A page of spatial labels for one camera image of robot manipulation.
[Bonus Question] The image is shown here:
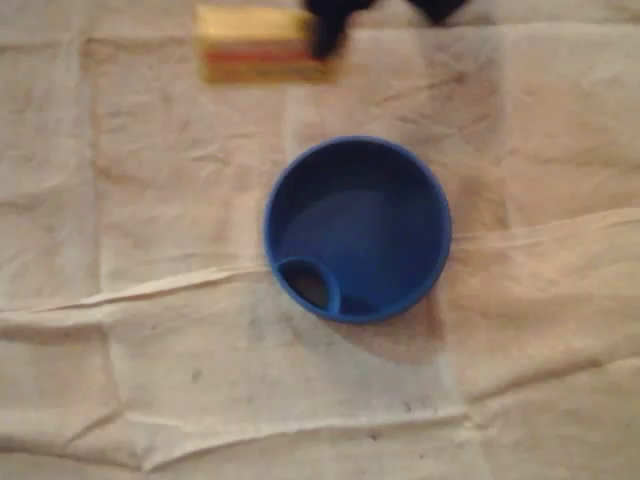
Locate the cream wrinkled table cloth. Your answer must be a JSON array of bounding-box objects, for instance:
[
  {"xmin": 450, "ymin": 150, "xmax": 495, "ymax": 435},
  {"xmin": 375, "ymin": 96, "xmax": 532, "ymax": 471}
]
[{"xmin": 0, "ymin": 0, "xmax": 640, "ymax": 480}]

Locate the blue plastic bowl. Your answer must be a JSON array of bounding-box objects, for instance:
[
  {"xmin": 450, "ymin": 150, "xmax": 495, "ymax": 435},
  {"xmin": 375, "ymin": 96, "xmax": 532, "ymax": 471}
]
[{"xmin": 263, "ymin": 133, "xmax": 454, "ymax": 325}]

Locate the yellow rectangular block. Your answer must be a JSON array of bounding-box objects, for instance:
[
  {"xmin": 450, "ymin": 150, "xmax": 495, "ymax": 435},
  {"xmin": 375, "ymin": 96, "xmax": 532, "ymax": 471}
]
[{"xmin": 193, "ymin": 3, "xmax": 337, "ymax": 85}]

